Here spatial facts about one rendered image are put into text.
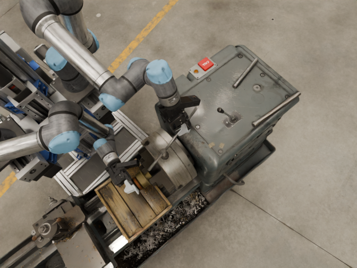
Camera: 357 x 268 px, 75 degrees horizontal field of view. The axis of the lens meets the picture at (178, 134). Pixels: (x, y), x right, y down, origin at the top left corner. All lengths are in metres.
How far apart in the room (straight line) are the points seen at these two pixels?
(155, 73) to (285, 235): 1.96
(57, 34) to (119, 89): 0.25
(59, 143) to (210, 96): 0.69
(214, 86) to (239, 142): 0.31
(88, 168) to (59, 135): 1.30
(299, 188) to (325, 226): 0.36
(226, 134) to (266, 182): 1.37
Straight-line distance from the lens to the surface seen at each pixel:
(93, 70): 0.83
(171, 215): 1.71
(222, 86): 1.20
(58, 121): 1.06
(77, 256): 1.42
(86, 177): 2.29
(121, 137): 2.28
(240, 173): 1.79
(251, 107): 1.16
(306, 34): 3.39
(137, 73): 0.82
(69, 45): 0.87
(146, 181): 1.18
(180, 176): 1.10
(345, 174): 2.70
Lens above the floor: 2.26
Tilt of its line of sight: 68 degrees down
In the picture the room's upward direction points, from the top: 9 degrees counter-clockwise
